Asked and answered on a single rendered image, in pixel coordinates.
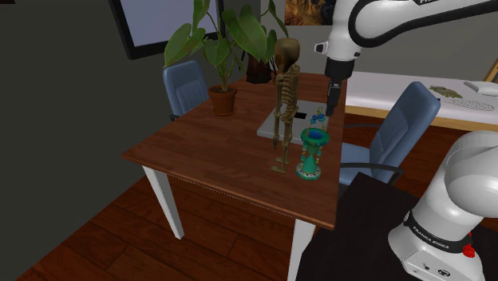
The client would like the plant in terracotta pot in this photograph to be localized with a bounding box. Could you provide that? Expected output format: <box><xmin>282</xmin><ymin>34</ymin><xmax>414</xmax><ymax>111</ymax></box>
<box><xmin>163</xmin><ymin>0</ymin><xmax>279</xmax><ymax>117</ymax></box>

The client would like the blue office chair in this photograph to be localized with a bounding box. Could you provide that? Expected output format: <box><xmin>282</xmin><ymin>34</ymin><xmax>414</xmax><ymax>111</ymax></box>
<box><xmin>162</xmin><ymin>59</ymin><xmax>211</xmax><ymax>123</ymax></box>
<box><xmin>338</xmin><ymin>81</ymin><xmax>443</xmax><ymax>196</ymax></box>

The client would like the grey closed laptop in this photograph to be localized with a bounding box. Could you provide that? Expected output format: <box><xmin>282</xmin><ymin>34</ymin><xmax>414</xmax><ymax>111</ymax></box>
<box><xmin>256</xmin><ymin>99</ymin><xmax>332</xmax><ymax>146</ymax></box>

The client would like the teal hourglass-shaped vase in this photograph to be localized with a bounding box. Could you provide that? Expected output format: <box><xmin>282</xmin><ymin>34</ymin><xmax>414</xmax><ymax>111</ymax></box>
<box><xmin>295</xmin><ymin>106</ymin><xmax>331</xmax><ymax>181</ymax></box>

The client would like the brown wall picture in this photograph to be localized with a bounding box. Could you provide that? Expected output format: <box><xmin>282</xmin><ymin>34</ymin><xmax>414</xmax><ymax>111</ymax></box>
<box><xmin>284</xmin><ymin>0</ymin><xmax>336</xmax><ymax>27</ymax></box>

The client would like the white desk with wooden edge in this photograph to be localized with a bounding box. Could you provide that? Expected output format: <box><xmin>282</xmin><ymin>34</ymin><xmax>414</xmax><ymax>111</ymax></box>
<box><xmin>344</xmin><ymin>71</ymin><xmax>498</xmax><ymax>133</ymax></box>

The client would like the brown skeleton figure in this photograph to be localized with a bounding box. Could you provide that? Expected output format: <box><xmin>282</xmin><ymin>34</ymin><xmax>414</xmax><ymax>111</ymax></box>
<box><xmin>270</xmin><ymin>38</ymin><xmax>302</xmax><ymax>175</ymax></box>

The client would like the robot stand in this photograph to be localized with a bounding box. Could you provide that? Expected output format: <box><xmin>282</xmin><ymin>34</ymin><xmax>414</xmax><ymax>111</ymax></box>
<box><xmin>294</xmin><ymin>172</ymin><xmax>498</xmax><ymax>281</ymax></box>

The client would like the wooden table with white legs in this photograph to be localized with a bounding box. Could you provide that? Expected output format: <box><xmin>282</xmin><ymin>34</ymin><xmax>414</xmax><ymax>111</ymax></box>
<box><xmin>121</xmin><ymin>71</ymin><xmax>348</xmax><ymax>281</ymax></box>

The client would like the plant in dark pot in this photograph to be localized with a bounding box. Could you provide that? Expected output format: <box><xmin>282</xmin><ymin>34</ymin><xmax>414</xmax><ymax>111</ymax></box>
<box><xmin>241</xmin><ymin>0</ymin><xmax>291</xmax><ymax>85</ymax></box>

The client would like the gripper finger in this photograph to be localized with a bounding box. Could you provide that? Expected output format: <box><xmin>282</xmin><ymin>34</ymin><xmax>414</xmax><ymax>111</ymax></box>
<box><xmin>325</xmin><ymin>80</ymin><xmax>343</xmax><ymax>117</ymax></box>

